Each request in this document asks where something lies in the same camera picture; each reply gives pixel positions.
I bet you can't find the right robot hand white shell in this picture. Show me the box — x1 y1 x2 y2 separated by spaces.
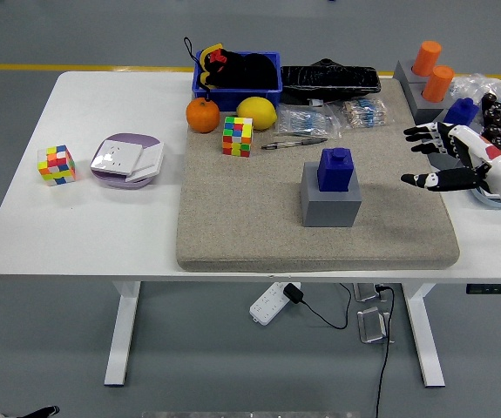
401 121 501 201

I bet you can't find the blue seal stamp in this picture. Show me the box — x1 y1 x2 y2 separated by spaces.
443 98 481 128
316 147 355 193

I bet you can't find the grey square seal holder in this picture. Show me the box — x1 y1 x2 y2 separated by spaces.
423 108 484 173
300 161 362 228

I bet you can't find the light blue plate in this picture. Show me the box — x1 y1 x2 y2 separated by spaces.
467 152 501 211

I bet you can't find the dark brown knobs cluster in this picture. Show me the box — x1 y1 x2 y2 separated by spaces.
479 92 501 150

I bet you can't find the clear crumpled plastic bag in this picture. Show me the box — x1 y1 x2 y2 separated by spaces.
448 72 501 153

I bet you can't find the grey cylinder holder block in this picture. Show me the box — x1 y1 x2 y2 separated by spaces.
404 80 456 125
392 59 425 84

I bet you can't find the orange cylinder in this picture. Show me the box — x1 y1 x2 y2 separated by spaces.
413 40 443 76
422 65 455 104

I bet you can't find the black table control panel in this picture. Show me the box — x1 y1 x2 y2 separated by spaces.
465 283 501 296

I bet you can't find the clear bag of resistors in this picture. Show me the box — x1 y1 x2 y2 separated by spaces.
275 104 342 139
336 98 391 131

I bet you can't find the white table leg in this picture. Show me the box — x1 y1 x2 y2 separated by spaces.
104 281 141 387
402 282 446 388

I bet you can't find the black keyboard in plastic wrap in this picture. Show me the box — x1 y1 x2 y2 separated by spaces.
280 57 383 100

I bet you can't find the black plug adapter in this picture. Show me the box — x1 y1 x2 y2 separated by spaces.
283 282 305 305

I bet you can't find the yellow lemon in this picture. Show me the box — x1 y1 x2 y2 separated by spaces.
236 96 279 131

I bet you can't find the colourful puzzle cube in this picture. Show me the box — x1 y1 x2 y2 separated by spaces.
37 145 78 187
221 115 254 158

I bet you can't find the grey-brown mat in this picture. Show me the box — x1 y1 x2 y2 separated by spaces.
175 78 461 273

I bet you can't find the white power strip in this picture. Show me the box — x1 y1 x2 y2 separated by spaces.
249 281 302 326

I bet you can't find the blue plastic bin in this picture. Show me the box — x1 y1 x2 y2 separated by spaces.
191 51 284 112

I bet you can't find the orange fruit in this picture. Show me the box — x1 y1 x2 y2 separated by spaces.
185 97 221 134

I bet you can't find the metal bracket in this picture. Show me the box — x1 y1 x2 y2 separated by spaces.
353 282 386 302
357 306 393 346

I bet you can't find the long black floor cable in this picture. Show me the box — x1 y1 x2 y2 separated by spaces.
374 285 396 418

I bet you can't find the thin black adapter cable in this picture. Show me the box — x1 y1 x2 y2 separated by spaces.
297 282 352 330

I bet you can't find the white wall socket panel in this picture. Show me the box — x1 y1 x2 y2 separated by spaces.
90 139 145 177

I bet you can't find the white wall switch panel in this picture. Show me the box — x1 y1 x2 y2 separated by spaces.
125 142 166 183

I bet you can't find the yellow black toy with strap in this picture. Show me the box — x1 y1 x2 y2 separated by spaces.
183 37 230 104

